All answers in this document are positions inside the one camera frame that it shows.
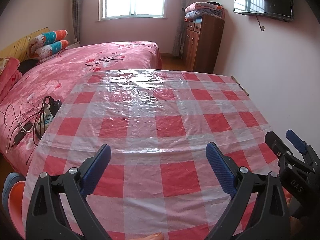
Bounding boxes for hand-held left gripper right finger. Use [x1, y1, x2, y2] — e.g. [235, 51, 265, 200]
[204, 142, 290, 240]

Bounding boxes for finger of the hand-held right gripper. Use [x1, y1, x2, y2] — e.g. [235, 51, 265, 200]
[264, 131, 295, 173]
[286, 129, 320, 173]

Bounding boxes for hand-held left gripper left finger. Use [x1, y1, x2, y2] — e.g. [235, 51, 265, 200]
[25, 144, 112, 240]

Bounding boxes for white power strip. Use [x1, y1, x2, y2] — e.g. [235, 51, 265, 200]
[35, 110, 54, 133]

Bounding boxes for black power adapter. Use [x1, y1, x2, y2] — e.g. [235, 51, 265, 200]
[49, 97, 62, 117]

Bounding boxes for black flat device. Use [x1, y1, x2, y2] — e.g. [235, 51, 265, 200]
[12, 121, 33, 145]

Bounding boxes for bed with pink cover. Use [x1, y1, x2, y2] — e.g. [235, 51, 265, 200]
[0, 41, 162, 178]

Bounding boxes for wooden cabinet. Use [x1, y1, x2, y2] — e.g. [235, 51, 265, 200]
[183, 14, 225, 74]

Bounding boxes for stacked pink pillows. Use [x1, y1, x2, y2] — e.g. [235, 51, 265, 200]
[0, 57, 23, 98]

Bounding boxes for cartoon print folded quilt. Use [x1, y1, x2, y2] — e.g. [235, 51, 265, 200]
[26, 29, 70, 62]

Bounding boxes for grey plaid curtain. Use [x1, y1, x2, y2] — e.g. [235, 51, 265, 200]
[172, 0, 193, 57]
[72, 0, 86, 43]

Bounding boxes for yellow headboard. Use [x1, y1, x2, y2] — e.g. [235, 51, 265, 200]
[0, 26, 49, 60]

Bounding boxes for folded blankets pile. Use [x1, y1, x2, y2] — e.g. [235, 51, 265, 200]
[184, 2, 224, 19]

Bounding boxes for black power cord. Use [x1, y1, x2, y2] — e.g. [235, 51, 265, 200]
[30, 119, 43, 141]

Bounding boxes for white cable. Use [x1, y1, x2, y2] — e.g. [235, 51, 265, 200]
[17, 122, 32, 134]

